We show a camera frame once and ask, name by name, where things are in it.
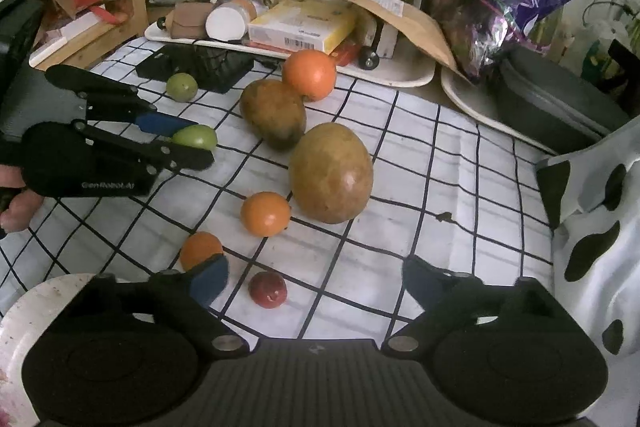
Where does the black checked white tablecloth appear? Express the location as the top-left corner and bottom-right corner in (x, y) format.
(0, 34), (556, 350)

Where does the cow print cloth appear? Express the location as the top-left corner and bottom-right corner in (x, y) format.
(537, 122), (640, 358)

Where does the brown leather pouch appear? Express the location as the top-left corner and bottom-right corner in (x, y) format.
(171, 2), (216, 40)

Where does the grey zipped case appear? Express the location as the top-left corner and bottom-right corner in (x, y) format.
(492, 44), (631, 152)

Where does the red booklet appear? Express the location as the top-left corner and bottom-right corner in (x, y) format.
(247, 38), (362, 68)

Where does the wooden block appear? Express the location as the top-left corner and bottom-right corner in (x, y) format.
(355, 14), (377, 52)

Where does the small red fruit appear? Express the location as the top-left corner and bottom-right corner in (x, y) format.
(249, 271), (288, 309)

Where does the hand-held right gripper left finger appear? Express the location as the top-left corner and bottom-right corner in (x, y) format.
(65, 254), (251, 360)

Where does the large orange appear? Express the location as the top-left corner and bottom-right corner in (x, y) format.
(282, 50), (337, 102)

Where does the small orange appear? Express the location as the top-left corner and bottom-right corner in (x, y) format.
(240, 192), (292, 238)
(180, 231), (224, 272)

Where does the pale green round fruit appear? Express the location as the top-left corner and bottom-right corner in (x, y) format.
(171, 124), (218, 152)
(166, 73), (197, 102)

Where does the white oval tray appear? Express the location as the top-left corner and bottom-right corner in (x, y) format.
(145, 19), (436, 88)
(441, 64), (556, 154)

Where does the white round plate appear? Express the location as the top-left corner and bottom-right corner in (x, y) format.
(0, 273), (101, 427)

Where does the yellow and white box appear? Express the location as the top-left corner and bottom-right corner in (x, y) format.
(248, 0), (358, 55)

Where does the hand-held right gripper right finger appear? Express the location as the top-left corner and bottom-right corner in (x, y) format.
(382, 254), (576, 358)

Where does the person's left hand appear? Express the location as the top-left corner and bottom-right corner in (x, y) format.
(0, 164), (44, 233)

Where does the white-capped bottle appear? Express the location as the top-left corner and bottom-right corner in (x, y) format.
(206, 0), (268, 42)

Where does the brown paper envelope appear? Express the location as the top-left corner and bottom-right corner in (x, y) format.
(320, 0), (473, 82)

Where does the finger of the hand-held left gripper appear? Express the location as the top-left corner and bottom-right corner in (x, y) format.
(45, 66), (201, 138)
(72, 119), (216, 176)

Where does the large brown potato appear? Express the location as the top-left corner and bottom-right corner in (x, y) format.
(289, 123), (374, 225)

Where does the white and black roller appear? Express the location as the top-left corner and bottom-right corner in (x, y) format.
(360, 18), (399, 71)

